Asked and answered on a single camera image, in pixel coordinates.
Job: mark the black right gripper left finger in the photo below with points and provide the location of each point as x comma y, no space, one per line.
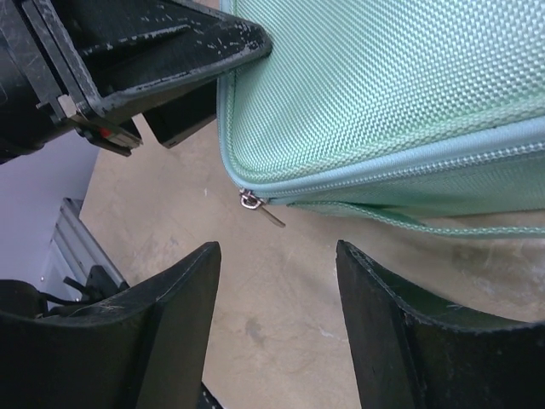
143,346

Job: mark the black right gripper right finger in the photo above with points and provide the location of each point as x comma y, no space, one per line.
414,349

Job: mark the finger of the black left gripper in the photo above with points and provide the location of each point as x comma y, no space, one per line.
175,121

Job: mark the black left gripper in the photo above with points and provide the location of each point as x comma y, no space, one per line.
136,55

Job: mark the mint green medicine case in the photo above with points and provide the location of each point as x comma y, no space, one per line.
397,111

